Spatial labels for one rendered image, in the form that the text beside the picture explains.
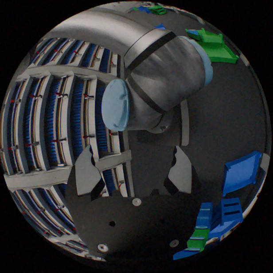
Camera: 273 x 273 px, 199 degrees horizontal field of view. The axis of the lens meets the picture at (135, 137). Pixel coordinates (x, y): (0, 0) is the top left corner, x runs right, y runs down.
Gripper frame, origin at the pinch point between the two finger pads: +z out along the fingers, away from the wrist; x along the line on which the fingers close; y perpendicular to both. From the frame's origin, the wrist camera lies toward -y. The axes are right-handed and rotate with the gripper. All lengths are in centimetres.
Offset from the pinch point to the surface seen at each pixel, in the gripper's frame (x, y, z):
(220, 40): 52, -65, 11
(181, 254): 21, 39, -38
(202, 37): 40, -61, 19
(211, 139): 42.9, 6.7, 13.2
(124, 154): -6, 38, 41
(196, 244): 30, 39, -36
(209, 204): 55, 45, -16
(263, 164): 81, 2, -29
